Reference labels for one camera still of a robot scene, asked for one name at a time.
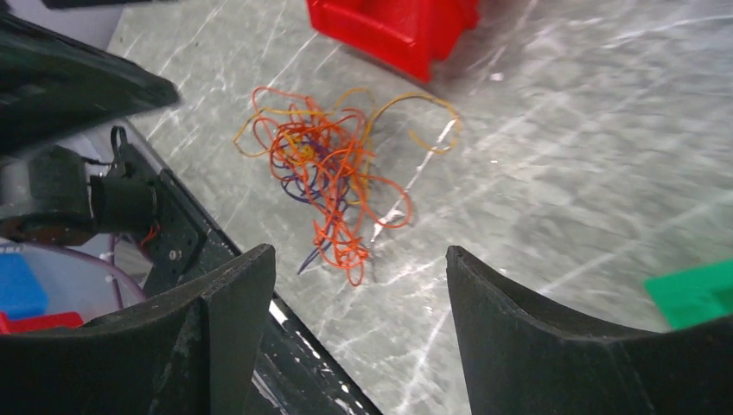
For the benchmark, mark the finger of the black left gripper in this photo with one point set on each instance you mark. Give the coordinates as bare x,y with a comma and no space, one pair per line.
53,86

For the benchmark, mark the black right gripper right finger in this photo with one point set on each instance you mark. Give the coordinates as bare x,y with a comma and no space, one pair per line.
523,353

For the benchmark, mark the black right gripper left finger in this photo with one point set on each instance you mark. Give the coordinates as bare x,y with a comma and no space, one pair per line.
154,349

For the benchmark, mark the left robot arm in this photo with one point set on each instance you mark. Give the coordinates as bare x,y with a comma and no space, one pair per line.
49,197

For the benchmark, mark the green plastic bin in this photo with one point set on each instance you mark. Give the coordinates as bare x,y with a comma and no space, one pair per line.
693,296

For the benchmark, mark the red plastic bin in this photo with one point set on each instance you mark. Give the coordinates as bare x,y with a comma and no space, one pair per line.
407,35

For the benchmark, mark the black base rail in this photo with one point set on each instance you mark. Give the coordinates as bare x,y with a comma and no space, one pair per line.
293,373

